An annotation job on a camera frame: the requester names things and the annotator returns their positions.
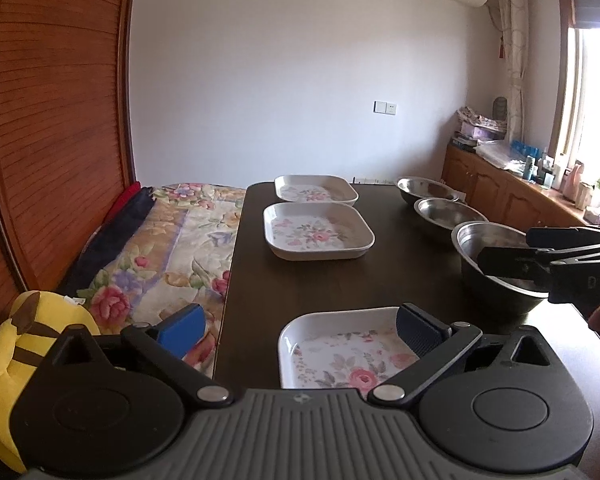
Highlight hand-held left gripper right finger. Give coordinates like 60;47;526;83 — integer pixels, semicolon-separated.
367;303;563;407

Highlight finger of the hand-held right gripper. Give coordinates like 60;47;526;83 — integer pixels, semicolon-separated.
477;244;600;282
526;226;600;250

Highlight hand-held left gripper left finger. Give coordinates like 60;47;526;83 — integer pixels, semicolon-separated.
40;303;235;408

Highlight stainless steel bowl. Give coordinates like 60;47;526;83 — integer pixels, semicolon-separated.
451;221;551;317
396;176;461;206
413;197;489;245

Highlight floral square plate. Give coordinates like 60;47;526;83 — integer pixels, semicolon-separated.
274;174;359;207
263;202;376;262
278;306;431;390

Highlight pink bottle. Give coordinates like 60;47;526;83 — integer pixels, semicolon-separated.
562;162;586;208

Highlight wooden cabinet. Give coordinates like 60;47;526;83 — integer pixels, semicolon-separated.
441;145;600;228

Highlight floral blanket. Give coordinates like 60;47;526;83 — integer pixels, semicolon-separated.
87;182;247;378

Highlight clear plastic sheets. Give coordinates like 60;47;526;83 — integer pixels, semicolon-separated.
475;139;527;171

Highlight dark cloth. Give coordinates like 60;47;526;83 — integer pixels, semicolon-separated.
55;186;156;301

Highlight stack of newspapers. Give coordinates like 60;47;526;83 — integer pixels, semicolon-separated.
454;106;506;148

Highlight red cloth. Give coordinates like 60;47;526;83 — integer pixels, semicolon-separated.
105;181;142;221

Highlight yellow plush toy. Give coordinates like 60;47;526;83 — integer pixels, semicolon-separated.
0;290;101;476

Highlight patterned curtain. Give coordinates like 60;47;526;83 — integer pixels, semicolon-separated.
495;0;531;136

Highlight wooden wardrobe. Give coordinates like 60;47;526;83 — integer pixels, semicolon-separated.
0;0;138;351

